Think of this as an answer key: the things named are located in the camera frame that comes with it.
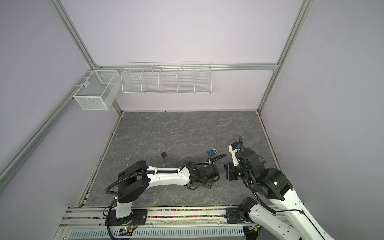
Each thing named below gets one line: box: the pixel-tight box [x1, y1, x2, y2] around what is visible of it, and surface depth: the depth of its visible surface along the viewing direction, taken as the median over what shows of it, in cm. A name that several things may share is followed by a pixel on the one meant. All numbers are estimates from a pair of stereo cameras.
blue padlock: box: [207, 148, 217, 157], surface depth 98 cm
